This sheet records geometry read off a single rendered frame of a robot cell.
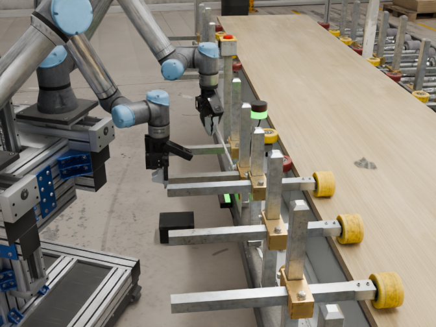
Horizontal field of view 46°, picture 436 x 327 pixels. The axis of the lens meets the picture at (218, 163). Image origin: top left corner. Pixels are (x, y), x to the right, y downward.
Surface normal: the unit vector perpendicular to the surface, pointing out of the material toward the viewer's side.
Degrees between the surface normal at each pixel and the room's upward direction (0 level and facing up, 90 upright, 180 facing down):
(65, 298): 0
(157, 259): 0
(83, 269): 0
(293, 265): 90
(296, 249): 90
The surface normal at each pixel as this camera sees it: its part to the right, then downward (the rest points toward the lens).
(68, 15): 0.66, 0.26
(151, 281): 0.00, -0.89
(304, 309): 0.11, 0.46
